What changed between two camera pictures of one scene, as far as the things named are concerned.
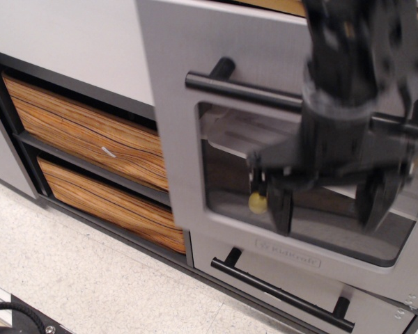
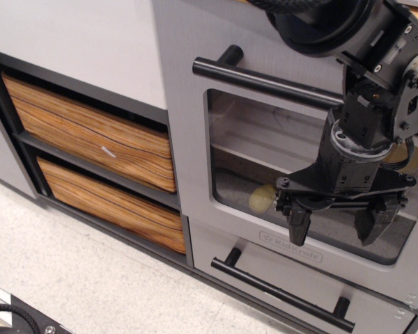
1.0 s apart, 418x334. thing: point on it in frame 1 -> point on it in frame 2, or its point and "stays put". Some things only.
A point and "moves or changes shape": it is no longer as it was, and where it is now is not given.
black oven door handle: x=416 y=122 -> x=230 y=64
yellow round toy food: x=257 y=204 stays put
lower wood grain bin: x=119 y=207 stays put
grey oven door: x=226 y=81 moves or changes shape
